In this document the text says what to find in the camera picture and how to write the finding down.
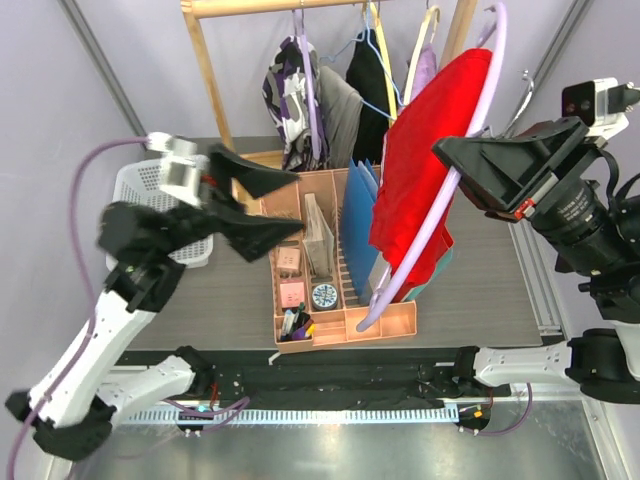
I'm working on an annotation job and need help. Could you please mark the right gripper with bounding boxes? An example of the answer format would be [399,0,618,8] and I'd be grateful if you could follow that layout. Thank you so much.
[424,116,627,277]

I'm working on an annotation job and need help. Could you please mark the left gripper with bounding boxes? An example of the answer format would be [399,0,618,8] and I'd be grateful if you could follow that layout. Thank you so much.
[155,145,307,263]

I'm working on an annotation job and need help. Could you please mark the lilac hanger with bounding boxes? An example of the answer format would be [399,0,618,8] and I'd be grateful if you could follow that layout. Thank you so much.
[356,1,508,333]
[292,7,321,160]

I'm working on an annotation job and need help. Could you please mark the red trousers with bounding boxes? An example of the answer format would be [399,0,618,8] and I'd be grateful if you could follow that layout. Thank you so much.
[369,48,492,271]

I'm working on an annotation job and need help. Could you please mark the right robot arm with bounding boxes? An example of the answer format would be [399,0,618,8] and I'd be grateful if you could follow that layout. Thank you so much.
[433,117,639,405]

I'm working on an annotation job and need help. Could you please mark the cream hanger right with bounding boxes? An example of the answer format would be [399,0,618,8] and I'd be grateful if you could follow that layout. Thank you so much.
[402,5,441,105]

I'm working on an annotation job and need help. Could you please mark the cream yellow hanger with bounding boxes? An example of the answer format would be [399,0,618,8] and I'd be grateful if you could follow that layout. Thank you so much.
[362,1,399,126]

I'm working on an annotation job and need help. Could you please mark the blue hanger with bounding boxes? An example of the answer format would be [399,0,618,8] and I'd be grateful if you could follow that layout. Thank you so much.
[320,1,398,126]

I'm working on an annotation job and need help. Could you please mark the pink socket cube upper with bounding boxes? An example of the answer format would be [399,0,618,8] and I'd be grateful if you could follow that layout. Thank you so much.
[276,247,301,273]

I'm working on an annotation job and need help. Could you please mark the pink socket cube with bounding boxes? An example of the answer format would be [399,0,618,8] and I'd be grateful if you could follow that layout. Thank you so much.
[276,247,301,273]
[278,281,305,309]

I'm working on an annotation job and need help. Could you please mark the beige book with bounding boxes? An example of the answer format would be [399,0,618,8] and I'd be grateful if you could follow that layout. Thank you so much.
[303,193,334,277]

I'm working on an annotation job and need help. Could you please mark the red file folder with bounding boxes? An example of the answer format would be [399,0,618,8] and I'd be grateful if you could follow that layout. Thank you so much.
[394,228,454,302]

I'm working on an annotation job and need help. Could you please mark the pink socket cube lower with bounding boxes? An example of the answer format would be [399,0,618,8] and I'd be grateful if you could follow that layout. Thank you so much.
[278,281,305,309]

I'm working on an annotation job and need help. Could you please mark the pink desk organizer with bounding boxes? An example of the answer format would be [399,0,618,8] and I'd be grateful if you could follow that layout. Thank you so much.
[260,169,417,354]

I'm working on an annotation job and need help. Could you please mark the blue file folder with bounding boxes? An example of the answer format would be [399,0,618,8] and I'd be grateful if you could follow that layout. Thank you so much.
[339,160,379,305]

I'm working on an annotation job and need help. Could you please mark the teal folder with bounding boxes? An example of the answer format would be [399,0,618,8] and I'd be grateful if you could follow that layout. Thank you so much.
[403,248,454,301]

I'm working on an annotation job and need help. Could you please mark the round patterned tin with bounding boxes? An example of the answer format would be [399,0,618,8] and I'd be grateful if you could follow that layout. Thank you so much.
[311,283,339,311]

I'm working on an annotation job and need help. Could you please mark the white plastic basket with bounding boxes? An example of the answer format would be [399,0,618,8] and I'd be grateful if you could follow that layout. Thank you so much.
[112,159,214,269]

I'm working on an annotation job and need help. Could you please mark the pens in organizer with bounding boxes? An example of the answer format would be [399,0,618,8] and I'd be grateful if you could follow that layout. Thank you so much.
[277,302,315,342]

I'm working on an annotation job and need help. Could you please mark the purple camouflage garment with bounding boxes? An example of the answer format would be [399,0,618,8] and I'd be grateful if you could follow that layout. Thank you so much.
[262,35,329,172]

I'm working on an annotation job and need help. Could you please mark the lilac purple garment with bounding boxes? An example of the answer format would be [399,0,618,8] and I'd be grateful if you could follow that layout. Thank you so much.
[406,44,437,103]

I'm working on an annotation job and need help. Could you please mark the grey garment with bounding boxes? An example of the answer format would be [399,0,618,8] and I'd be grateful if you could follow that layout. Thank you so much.
[318,66,363,169]

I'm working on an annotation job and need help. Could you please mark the wooden clothes rack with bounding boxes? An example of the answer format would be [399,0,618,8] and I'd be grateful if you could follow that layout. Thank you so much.
[180,0,477,150]

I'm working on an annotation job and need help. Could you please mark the black garment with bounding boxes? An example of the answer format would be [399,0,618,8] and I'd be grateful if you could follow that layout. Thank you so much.
[346,32,389,164]

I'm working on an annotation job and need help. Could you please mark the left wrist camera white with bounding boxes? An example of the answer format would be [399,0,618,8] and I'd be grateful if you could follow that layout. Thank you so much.
[146,132,209,208]

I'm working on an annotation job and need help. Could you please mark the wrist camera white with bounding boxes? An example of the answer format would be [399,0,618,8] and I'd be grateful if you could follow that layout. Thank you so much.
[146,132,209,208]
[561,77,639,142]

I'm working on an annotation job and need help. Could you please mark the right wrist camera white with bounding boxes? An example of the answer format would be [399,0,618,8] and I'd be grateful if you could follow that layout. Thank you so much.
[561,77,639,142]

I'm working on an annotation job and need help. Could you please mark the white slotted cable duct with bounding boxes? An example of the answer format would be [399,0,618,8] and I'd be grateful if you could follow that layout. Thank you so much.
[124,404,459,427]

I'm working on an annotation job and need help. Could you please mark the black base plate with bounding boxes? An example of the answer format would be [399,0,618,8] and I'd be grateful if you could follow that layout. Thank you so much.
[114,347,511,409]

